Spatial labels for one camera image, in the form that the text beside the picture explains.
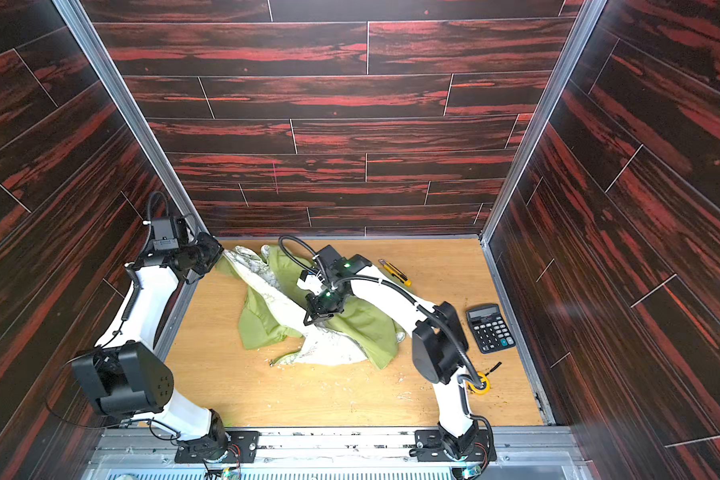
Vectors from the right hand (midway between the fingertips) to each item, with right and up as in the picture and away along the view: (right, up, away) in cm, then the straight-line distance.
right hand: (311, 319), depth 82 cm
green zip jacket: (-10, +4, -1) cm, 11 cm away
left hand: (-25, +21, +3) cm, 33 cm away
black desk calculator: (+55, -5, +11) cm, 56 cm away
